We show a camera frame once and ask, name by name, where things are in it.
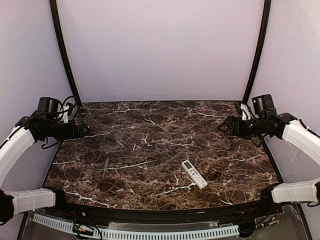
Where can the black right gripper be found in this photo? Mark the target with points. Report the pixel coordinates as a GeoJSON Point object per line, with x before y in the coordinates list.
{"type": "Point", "coordinates": [230, 125]}

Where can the black left frame post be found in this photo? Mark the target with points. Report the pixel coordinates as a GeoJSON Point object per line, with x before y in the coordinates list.
{"type": "Point", "coordinates": [63, 50]}

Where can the black frame post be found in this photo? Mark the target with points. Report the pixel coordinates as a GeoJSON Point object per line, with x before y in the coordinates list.
{"type": "Point", "coordinates": [258, 50]}
{"type": "Point", "coordinates": [63, 50]}

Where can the white remote control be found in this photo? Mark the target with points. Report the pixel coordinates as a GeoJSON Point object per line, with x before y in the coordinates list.
{"type": "Point", "coordinates": [193, 173]}

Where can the white slotted cable duct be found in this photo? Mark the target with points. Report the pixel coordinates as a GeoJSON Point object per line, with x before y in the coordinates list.
{"type": "Point", "coordinates": [138, 231]}

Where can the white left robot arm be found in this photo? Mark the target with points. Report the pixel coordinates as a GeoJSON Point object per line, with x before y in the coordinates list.
{"type": "Point", "coordinates": [50, 120]}

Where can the black front table rail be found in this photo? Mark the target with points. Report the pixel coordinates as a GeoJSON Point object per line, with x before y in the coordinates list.
{"type": "Point", "coordinates": [238, 214]}

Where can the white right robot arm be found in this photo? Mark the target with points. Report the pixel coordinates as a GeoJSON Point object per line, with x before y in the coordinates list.
{"type": "Point", "coordinates": [263, 119]}

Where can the black right frame post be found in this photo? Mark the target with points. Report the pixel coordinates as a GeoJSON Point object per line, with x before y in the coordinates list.
{"type": "Point", "coordinates": [258, 50]}

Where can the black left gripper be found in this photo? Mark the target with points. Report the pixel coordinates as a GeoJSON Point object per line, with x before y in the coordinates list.
{"type": "Point", "coordinates": [78, 128]}

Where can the metal tweezers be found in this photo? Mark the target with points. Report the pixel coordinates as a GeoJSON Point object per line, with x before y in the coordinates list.
{"type": "Point", "coordinates": [105, 169]}

